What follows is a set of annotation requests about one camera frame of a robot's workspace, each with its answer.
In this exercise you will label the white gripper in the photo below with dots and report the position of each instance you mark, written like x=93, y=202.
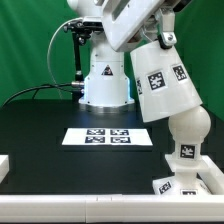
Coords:
x=122, y=19

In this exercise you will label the white conical lamp shade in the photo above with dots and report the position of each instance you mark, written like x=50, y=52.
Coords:
x=163, y=84

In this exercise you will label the white lamp bulb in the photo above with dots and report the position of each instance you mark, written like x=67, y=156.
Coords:
x=189, y=130

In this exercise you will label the white lamp base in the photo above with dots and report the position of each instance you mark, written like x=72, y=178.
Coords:
x=184, y=181

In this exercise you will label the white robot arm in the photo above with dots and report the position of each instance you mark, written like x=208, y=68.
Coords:
x=106, y=87

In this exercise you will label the white marker sheet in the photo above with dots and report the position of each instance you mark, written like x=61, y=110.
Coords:
x=106, y=136

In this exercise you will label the white L-shaped table fence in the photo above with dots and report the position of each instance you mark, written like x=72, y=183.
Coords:
x=119, y=208

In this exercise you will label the camera on black stand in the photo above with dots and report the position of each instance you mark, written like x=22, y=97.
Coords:
x=81, y=31

